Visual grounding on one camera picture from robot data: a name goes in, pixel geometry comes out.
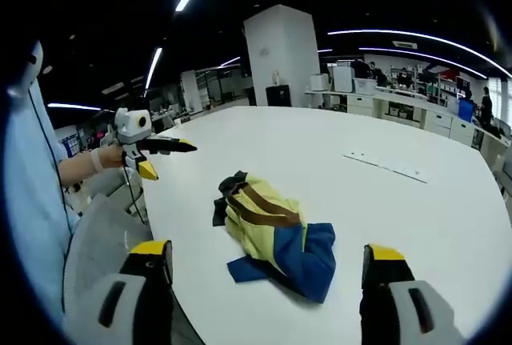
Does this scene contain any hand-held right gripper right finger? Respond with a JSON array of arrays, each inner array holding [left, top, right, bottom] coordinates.
[[358, 243, 467, 345]]

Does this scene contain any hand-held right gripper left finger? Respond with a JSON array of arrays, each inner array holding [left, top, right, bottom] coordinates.
[[86, 239, 175, 345]]

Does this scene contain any yellow blue brown garment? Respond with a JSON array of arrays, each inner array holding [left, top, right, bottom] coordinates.
[[211, 169, 338, 305]]

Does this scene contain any white template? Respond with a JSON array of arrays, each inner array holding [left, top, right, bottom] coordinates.
[[342, 147, 430, 184]]

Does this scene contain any person's left hand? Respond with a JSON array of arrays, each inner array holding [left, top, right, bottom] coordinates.
[[98, 127, 126, 170]]

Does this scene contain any short ceiling light strip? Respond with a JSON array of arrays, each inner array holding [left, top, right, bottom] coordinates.
[[143, 46, 164, 90]]

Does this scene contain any grey mesh chair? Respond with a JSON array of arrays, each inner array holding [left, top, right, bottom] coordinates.
[[62, 191, 189, 345]]

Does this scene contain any white worn chest device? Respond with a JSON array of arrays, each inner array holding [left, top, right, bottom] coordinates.
[[6, 39, 45, 98]]

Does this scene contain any person's light blue shirt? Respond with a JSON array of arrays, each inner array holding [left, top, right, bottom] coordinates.
[[2, 76, 83, 324]]

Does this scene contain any black cabinet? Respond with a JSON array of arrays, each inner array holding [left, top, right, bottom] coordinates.
[[265, 84, 292, 108]]

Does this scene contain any white square pillar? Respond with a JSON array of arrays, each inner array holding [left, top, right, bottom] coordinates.
[[243, 4, 322, 108]]

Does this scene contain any white printer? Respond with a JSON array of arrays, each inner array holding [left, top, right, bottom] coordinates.
[[309, 73, 330, 93]]

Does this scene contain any white appliance box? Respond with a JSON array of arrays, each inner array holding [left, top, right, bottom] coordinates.
[[332, 65, 356, 94]]

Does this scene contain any white office desk row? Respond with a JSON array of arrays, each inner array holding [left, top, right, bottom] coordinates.
[[305, 87, 512, 162]]

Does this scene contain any white storage bin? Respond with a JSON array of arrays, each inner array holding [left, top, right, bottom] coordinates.
[[353, 77, 378, 96]]

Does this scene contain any metal storage shelf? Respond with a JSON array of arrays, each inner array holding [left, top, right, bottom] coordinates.
[[424, 72, 461, 108]]

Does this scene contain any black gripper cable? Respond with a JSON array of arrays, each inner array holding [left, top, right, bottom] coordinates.
[[121, 155, 148, 225]]

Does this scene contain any black worn device cable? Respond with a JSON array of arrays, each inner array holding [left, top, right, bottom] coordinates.
[[26, 80, 75, 316]]

